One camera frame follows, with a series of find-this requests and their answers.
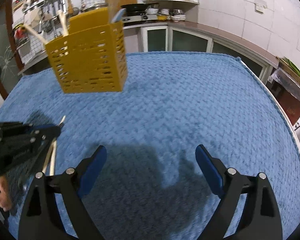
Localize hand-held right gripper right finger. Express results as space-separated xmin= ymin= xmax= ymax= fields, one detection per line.
xmin=195 ymin=144 xmax=283 ymax=240

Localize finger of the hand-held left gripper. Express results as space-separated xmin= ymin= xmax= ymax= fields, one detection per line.
xmin=22 ymin=123 xmax=62 ymax=134
xmin=26 ymin=131 xmax=62 ymax=154

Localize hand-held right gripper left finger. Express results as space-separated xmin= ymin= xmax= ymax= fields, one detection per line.
xmin=18 ymin=145 xmax=107 ymax=240

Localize yellow slotted utensil holder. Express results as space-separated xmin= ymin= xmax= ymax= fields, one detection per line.
xmin=44 ymin=7 xmax=127 ymax=94

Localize blue plastic spoon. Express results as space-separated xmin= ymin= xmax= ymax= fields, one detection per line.
xmin=111 ymin=8 xmax=127 ymax=23

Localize person's left hand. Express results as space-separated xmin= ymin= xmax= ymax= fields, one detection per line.
xmin=0 ymin=176 xmax=14 ymax=212

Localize blue textured blanket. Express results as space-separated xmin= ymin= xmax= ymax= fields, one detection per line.
xmin=0 ymin=51 xmax=300 ymax=240

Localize brown frosted glass door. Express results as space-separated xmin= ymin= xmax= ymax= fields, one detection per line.
xmin=0 ymin=0 xmax=23 ymax=100

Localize red yellow gloves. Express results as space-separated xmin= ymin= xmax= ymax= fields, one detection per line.
xmin=14 ymin=24 xmax=27 ymax=38

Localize steel faucet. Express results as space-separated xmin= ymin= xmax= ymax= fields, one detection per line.
xmin=39 ymin=14 xmax=57 ymax=38

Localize red cabinet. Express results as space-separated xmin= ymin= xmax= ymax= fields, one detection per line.
xmin=277 ymin=90 xmax=300 ymax=126

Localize wooden board with plastic sheet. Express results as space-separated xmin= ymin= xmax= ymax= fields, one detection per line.
xmin=267 ymin=56 xmax=300 ymax=107

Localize green vegetables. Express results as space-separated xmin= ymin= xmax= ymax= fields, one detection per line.
xmin=281 ymin=57 xmax=300 ymax=79

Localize steel cooking pot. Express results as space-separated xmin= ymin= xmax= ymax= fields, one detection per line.
xmin=84 ymin=2 xmax=108 ymax=13

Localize kitchen counter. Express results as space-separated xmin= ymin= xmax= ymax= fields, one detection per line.
xmin=17 ymin=20 xmax=279 ymax=76

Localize gas stove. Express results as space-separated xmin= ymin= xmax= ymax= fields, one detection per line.
xmin=121 ymin=13 xmax=158 ymax=25

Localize black wok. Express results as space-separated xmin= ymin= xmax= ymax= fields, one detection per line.
xmin=120 ymin=2 xmax=160 ymax=11

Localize stack of white bowls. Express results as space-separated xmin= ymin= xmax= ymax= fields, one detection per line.
xmin=171 ymin=9 xmax=187 ymax=22

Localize metal utensil wall rack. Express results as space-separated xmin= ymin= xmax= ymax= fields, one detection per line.
xmin=22 ymin=0 xmax=71 ymax=13

